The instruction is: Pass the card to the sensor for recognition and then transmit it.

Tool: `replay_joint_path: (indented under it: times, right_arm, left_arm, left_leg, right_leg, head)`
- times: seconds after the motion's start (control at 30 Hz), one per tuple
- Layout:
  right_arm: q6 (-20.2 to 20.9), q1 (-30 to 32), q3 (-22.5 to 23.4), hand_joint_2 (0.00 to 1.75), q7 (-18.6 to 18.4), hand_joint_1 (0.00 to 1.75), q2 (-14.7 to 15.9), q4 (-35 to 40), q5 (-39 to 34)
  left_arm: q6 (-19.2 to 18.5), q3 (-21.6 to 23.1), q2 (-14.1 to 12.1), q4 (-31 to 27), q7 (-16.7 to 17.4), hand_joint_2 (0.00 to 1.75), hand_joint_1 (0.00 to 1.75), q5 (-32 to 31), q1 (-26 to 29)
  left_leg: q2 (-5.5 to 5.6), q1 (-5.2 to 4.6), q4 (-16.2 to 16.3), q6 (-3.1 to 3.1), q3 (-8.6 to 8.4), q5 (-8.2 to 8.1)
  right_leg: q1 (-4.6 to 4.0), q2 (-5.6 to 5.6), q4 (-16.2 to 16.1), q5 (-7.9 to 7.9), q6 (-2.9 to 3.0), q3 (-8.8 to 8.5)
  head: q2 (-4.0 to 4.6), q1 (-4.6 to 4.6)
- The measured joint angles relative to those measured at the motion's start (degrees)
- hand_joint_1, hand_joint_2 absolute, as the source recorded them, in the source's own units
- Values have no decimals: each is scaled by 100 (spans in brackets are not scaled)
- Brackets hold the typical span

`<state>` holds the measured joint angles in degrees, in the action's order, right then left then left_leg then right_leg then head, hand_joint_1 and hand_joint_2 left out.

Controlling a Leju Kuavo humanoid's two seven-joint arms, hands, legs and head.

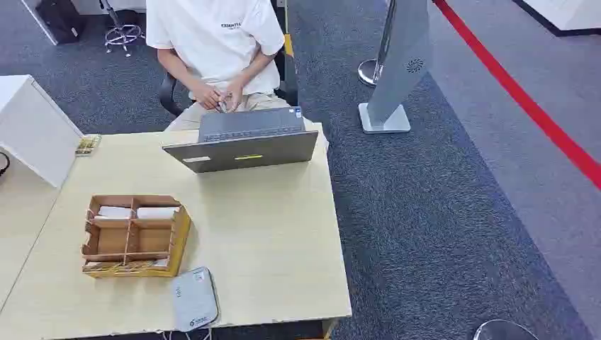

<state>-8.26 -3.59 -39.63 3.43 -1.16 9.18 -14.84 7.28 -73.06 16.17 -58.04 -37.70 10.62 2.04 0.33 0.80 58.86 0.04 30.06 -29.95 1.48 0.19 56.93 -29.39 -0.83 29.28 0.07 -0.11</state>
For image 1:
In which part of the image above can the chrome stanchion base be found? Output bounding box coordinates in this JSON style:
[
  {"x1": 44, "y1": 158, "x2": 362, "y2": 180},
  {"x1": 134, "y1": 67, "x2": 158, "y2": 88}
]
[{"x1": 473, "y1": 319, "x2": 540, "y2": 340}]

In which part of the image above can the grey standing kiosk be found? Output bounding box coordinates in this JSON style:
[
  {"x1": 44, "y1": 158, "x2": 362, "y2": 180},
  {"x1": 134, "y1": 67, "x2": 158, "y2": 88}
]
[{"x1": 358, "y1": 0, "x2": 432, "y2": 135}]

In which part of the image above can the chrome stanchion post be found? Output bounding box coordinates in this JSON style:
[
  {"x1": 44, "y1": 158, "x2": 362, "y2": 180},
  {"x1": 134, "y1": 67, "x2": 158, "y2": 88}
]
[{"x1": 357, "y1": 0, "x2": 396, "y2": 88}]

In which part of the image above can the white card stack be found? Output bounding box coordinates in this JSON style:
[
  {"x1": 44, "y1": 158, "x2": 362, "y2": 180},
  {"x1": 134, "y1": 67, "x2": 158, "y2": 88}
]
[
  {"x1": 94, "y1": 205, "x2": 133, "y2": 221},
  {"x1": 136, "y1": 206, "x2": 181, "y2": 221}
]

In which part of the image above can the black cabinet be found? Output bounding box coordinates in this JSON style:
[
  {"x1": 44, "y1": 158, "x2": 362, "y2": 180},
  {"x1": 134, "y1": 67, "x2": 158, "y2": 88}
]
[{"x1": 21, "y1": 0, "x2": 88, "y2": 47}]

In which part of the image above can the chrome stool base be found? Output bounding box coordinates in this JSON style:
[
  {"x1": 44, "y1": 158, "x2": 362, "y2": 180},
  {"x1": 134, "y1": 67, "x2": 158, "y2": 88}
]
[{"x1": 99, "y1": 0, "x2": 145, "y2": 58}]

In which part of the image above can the white partition panel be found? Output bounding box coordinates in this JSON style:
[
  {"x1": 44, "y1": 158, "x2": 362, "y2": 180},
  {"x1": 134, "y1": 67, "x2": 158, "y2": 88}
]
[{"x1": 0, "y1": 74, "x2": 84, "y2": 189}]

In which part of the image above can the grey card reader device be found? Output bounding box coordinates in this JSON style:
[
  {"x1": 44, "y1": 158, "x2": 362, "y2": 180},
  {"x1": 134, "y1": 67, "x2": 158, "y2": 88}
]
[{"x1": 171, "y1": 266, "x2": 220, "y2": 334}]

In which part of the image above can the wooden card box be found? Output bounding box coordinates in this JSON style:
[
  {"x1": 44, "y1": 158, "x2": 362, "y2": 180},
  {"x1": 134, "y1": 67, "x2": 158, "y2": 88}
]
[{"x1": 80, "y1": 194, "x2": 193, "y2": 279}]

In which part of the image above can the black office chair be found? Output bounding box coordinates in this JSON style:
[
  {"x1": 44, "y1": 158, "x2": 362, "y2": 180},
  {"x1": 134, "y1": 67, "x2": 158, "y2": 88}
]
[{"x1": 158, "y1": 0, "x2": 300, "y2": 118}]

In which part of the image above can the red floor tape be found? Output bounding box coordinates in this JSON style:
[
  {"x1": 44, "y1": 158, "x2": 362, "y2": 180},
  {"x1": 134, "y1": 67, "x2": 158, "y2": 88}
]
[{"x1": 432, "y1": 0, "x2": 601, "y2": 191}]

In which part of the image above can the small patterned card pack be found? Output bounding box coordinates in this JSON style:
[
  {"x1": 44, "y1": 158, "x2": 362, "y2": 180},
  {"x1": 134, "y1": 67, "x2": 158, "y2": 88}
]
[{"x1": 74, "y1": 135, "x2": 102, "y2": 157}]

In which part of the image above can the person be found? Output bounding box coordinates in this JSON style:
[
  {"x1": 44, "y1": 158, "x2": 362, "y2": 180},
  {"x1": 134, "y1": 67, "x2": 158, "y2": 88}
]
[{"x1": 145, "y1": 0, "x2": 330, "y2": 151}]

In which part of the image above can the grey laptop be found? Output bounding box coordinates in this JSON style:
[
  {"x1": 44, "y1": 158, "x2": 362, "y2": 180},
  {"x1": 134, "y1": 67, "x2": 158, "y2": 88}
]
[{"x1": 162, "y1": 106, "x2": 320, "y2": 174}]

